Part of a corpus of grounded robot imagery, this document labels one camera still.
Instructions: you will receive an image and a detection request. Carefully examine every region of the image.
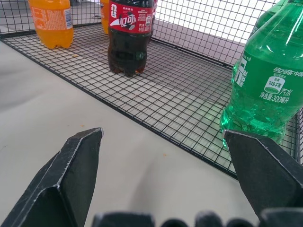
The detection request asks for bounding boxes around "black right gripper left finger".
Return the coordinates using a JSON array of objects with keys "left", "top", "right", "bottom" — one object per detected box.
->
[{"left": 0, "top": 127, "right": 104, "bottom": 227}]

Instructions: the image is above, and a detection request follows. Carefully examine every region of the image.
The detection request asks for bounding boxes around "red label cola bottle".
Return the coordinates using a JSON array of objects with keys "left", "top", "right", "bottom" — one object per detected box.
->
[{"left": 107, "top": 0, "right": 155, "bottom": 78}]

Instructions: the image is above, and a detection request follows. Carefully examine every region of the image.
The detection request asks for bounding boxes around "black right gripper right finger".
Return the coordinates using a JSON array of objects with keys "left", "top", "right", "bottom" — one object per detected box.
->
[{"left": 223, "top": 129, "right": 303, "bottom": 219}]

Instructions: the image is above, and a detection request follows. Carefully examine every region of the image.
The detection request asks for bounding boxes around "green Sprite soda bottle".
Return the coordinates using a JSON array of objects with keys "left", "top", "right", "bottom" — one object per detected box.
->
[
  {"left": 251, "top": 0, "right": 290, "bottom": 36},
  {"left": 219, "top": 0, "right": 303, "bottom": 149}
]

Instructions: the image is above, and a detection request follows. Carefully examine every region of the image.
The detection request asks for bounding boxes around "orange soda bottle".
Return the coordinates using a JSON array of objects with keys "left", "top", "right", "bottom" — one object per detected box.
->
[
  {"left": 28, "top": 0, "right": 74, "bottom": 50},
  {"left": 99, "top": 0, "right": 110, "bottom": 35}
]

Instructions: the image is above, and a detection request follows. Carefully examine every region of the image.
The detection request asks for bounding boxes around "black wire mesh basket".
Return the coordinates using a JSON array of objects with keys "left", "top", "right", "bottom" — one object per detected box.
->
[{"left": 0, "top": 0, "right": 303, "bottom": 180}]

